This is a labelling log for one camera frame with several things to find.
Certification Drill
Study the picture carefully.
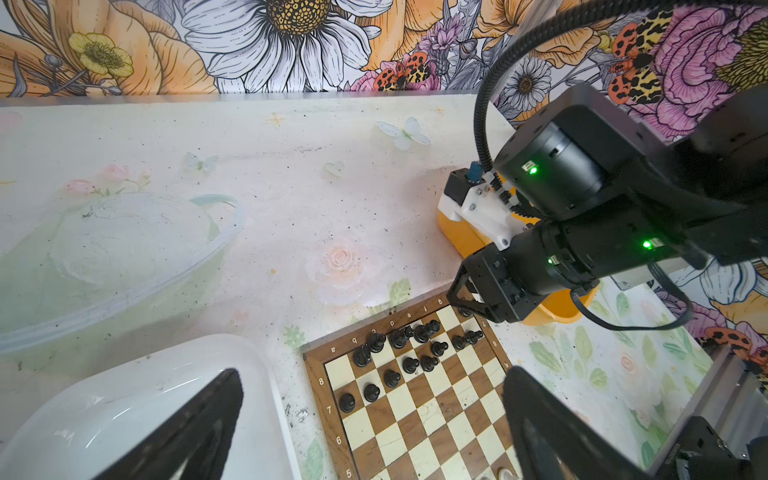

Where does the white plastic tray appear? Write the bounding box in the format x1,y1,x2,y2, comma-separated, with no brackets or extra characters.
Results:
1,334,300,479

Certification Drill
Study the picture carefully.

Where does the wooden chess board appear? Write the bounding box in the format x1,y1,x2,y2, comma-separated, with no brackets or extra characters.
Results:
303,293,522,479

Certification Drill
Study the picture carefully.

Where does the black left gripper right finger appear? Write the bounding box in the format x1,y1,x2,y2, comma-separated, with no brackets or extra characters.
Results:
502,366,649,479

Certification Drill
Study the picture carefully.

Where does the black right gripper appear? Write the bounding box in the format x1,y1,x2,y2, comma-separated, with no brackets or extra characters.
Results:
447,244,549,323

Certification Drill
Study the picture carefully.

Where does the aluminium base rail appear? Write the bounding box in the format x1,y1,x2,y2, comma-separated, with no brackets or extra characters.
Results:
647,346,767,480

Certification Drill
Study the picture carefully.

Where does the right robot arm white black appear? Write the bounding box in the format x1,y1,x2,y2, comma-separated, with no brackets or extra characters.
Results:
447,84,767,323

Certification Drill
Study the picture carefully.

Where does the yellow plastic tray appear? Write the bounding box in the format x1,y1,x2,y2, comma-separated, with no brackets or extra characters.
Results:
438,212,599,326

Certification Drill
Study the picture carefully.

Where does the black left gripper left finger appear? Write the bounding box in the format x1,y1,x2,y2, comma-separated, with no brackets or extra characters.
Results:
96,368,244,479

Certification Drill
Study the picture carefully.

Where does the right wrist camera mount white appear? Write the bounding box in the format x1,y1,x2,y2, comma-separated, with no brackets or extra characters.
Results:
438,162,527,258

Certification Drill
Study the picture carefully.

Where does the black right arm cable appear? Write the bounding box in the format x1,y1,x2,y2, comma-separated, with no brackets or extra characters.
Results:
472,0,768,172

